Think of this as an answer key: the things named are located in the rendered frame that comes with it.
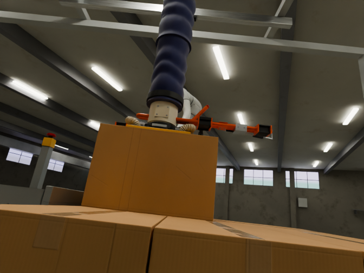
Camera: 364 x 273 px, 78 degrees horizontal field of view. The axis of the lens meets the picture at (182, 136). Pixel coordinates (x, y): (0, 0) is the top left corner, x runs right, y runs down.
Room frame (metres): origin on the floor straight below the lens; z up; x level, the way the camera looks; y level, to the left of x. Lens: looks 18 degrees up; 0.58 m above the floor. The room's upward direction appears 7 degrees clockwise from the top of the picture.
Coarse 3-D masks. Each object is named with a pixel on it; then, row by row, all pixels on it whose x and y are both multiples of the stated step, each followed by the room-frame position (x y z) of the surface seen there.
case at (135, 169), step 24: (96, 144) 1.07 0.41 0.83; (120, 144) 1.07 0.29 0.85; (144, 144) 1.08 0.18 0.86; (168, 144) 1.08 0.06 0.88; (192, 144) 1.08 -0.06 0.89; (216, 144) 1.08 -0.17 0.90; (96, 168) 1.07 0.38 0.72; (120, 168) 1.07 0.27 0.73; (144, 168) 1.08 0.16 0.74; (168, 168) 1.08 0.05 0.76; (192, 168) 1.08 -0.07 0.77; (216, 168) 1.08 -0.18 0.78; (96, 192) 1.07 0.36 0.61; (120, 192) 1.07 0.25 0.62; (144, 192) 1.08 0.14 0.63; (168, 192) 1.08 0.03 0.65; (192, 192) 1.08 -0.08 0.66; (192, 216) 1.08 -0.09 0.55
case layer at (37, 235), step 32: (0, 224) 0.47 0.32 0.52; (32, 224) 0.47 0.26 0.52; (64, 224) 0.47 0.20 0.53; (96, 224) 0.47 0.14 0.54; (128, 224) 0.47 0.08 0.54; (160, 224) 0.54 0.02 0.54; (192, 224) 0.67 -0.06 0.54; (224, 224) 0.89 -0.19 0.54; (256, 224) 1.32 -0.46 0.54; (0, 256) 0.47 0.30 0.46; (32, 256) 0.47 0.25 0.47; (64, 256) 0.47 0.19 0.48; (96, 256) 0.47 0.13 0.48; (128, 256) 0.47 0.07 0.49; (160, 256) 0.46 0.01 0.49; (192, 256) 0.46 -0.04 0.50; (224, 256) 0.46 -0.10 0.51; (256, 256) 0.46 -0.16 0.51; (288, 256) 0.46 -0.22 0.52; (320, 256) 0.46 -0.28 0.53; (352, 256) 0.46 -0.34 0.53
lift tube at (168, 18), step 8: (168, 0) 1.18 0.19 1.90; (176, 0) 1.16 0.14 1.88; (184, 0) 1.16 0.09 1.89; (192, 0) 1.19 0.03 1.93; (168, 8) 1.16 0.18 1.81; (176, 8) 1.15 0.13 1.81; (184, 8) 1.15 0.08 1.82; (192, 8) 1.20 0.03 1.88; (168, 16) 1.16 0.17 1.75; (176, 16) 1.15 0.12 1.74; (184, 16) 1.17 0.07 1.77; (192, 16) 1.21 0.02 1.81; (160, 24) 1.20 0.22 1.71; (168, 24) 1.15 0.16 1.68; (176, 24) 1.15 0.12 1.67; (184, 24) 1.16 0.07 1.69; (192, 24) 1.23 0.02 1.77; (160, 32) 1.21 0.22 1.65; (168, 32) 1.15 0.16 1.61; (176, 32) 1.15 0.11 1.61; (184, 32) 1.17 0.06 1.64
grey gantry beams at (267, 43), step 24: (288, 0) 2.16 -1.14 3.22; (24, 24) 3.01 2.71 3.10; (48, 24) 2.94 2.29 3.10; (72, 24) 2.88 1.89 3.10; (96, 24) 2.87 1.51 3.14; (120, 24) 2.86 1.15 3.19; (264, 48) 2.92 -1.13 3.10; (288, 48) 2.86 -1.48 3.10; (312, 48) 2.81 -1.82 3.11; (336, 48) 2.81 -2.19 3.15; (360, 48) 2.80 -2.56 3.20
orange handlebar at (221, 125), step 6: (138, 114) 1.23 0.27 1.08; (144, 114) 1.23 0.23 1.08; (180, 120) 1.23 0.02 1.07; (186, 120) 1.23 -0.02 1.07; (192, 120) 1.23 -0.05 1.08; (216, 126) 1.27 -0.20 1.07; (222, 126) 1.23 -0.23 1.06; (228, 126) 1.24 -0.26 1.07; (234, 126) 1.23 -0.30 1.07; (252, 132) 1.28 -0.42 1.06
